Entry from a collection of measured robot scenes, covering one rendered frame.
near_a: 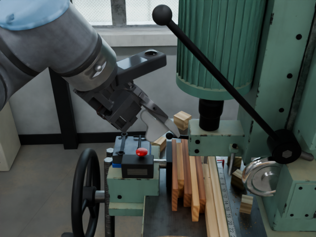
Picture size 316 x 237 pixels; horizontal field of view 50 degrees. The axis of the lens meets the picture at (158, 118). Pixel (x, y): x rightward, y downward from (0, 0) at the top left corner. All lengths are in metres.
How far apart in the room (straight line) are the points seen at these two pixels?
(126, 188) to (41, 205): 1.35
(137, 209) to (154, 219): 0.08
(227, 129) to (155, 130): 0.28
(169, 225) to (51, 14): 0.57
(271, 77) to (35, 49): 0.48
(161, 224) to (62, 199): 1.41
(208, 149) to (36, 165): 1.78
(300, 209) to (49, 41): 0.61
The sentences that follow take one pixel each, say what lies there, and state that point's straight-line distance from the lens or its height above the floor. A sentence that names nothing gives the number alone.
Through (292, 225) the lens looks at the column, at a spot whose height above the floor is 0.83.
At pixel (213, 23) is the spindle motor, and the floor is 1.36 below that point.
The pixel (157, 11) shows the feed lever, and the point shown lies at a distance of 0.59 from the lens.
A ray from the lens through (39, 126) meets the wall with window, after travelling 2.60.
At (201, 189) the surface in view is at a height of 0.95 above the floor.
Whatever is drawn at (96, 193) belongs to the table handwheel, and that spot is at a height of 0.83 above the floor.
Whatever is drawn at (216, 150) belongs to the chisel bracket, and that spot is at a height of 1.02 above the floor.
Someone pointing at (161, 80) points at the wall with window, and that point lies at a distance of 2.31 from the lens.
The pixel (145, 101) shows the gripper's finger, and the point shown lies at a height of 1.26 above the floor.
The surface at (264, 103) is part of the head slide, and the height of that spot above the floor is 1.18.
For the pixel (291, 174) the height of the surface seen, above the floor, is 1.08.
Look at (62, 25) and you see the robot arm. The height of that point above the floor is 1.42.
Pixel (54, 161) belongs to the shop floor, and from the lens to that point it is 2.50.
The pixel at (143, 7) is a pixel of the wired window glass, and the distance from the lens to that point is 2.20.
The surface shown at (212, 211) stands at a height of 0.94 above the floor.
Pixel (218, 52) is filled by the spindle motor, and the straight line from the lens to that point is 0.69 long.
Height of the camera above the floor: 1.57
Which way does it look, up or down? 34 degrees down
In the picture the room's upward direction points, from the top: straight up
